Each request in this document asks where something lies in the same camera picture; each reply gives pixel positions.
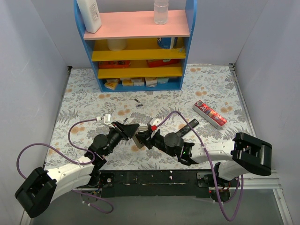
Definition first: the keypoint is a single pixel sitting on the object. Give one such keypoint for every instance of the white air conditioner remote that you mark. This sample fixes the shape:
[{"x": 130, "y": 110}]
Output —
[{"x": 137, "y": 142}]

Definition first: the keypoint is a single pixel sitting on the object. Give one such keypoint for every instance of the teal white small box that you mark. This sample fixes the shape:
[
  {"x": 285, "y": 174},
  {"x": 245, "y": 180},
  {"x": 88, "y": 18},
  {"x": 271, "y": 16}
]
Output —
[{"x": 162, "y": 80}]

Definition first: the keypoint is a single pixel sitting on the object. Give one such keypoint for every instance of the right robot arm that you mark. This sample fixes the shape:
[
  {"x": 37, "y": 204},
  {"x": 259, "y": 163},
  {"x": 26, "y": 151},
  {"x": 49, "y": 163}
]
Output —
[{"x": 244, "y": 154}]

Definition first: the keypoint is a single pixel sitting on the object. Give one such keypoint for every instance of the white cylindrical container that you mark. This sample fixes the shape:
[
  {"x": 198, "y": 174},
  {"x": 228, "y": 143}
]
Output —
[{"x": 116, "y": 44}]

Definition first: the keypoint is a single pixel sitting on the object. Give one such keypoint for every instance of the orange box left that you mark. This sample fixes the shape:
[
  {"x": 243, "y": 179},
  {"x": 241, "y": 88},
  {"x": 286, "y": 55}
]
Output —
[{"x": 114, "y": 64}]

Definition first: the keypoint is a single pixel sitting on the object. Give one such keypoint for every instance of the grey remote battery cover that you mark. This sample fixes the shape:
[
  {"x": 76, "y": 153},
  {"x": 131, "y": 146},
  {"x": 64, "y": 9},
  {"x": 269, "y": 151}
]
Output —
[{"x": 143, "y": 128}]

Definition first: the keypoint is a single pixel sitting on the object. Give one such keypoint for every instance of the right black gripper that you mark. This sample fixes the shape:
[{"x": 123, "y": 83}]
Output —
[{"x": 149, "y": 136}]

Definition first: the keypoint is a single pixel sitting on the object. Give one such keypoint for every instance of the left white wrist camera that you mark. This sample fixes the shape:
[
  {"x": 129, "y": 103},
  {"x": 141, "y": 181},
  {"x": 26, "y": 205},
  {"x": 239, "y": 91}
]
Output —
[{"x": 105, "y": 120}]

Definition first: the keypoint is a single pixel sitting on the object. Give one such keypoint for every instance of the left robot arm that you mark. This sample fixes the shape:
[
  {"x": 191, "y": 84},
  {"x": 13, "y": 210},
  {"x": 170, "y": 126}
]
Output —
[{"x": 42, "y": 187}]

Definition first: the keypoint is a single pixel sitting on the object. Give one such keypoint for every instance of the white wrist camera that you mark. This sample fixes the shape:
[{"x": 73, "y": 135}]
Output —
[
  {"x": 105, "y": 120},
  {"x": 153, "y": 126}
]

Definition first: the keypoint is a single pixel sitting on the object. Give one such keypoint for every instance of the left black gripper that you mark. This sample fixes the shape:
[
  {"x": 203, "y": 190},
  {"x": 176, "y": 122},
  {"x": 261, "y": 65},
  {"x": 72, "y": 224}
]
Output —
[{"x": 121, "y": 131}]

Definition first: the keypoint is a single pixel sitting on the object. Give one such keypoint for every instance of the yellow white small box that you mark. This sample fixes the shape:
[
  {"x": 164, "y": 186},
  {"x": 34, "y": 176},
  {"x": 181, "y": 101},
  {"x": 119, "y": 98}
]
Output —
[{"x": 127, "y": 83}]

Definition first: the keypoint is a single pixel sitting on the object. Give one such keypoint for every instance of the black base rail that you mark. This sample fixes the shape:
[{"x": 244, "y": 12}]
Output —
[{"x": 129, "y": 183}]

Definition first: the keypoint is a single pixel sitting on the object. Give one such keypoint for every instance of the clear plastic water bottle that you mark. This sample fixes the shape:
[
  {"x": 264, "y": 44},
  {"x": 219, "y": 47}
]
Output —
[{"x": 161, "y": 11}]

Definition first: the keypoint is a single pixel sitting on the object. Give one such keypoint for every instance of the white orange small carton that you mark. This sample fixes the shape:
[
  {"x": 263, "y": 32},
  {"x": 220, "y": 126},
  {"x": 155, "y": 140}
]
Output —
[{"x": 151, "y": 81}]

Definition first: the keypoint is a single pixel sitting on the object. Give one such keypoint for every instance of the yellow red small box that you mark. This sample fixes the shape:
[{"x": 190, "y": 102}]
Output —
[{"x": 112, "y": 83}]

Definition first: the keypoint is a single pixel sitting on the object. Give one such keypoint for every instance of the white plastic bottle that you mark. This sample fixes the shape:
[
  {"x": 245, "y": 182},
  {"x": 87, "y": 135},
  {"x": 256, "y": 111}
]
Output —
[{"x": 90, "y": 14}]

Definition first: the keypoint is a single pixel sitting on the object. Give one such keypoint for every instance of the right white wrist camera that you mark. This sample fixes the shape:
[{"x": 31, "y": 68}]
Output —
[{"x": 153, "y": 126}]

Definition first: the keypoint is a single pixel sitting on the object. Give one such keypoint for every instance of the blue white round container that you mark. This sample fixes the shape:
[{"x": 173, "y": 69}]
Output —
[{"x": 167, "y": 42}]

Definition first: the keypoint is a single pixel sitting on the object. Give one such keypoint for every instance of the floral patterned table mat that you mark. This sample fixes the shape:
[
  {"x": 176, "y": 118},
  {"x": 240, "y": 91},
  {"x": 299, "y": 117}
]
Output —
[{"x": 83, "y": 101}]

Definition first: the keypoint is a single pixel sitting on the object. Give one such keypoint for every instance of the blue wooden shelf unit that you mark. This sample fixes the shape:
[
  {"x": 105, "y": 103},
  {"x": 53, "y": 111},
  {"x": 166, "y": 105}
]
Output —
[{"x": 141, "y": 33}]

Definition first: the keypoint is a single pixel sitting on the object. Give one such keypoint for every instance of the black TV remote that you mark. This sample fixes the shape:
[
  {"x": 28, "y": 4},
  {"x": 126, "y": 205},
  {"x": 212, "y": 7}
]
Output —
[{"x": 187, "y": 128}]

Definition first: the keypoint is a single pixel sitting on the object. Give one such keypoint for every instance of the red toothpaste box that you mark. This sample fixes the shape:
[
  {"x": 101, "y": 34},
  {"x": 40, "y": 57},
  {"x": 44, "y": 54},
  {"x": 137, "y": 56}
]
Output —
[{"x": 209, "y": 114}]

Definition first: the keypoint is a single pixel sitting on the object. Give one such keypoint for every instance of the red orange box right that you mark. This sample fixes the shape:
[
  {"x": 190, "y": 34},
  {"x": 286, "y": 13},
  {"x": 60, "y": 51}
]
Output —
[{"x": 160, "y": 63}]

